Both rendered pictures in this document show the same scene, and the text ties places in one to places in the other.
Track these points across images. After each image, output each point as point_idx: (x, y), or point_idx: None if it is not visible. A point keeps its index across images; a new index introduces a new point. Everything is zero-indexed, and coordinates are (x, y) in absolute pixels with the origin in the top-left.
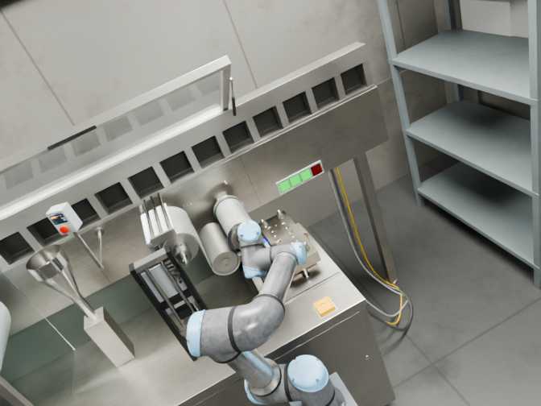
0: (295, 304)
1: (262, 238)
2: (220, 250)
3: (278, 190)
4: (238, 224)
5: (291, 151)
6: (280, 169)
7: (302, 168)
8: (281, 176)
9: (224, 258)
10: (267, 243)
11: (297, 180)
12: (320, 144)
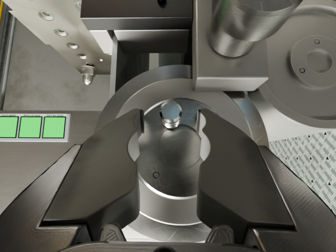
0: None
1: (18, 211)
2: (305, 133)
3: (70, 124)
4: (180, 236)
5: (11, 191)
6: (47, 164)
7: (8, 142)
8: (51, 150)
9: (315, 91)
10: (102, 47)
11: (26, 124)
12: None
